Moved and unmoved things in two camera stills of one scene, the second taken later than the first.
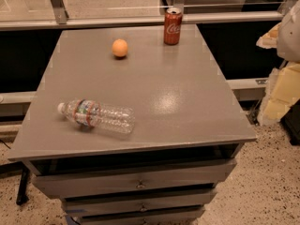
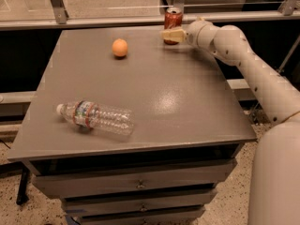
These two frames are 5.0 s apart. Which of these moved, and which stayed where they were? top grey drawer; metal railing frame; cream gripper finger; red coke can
Moved: cream gripper finger
Stayed: top grey drawer; metal railing frame; red coke can
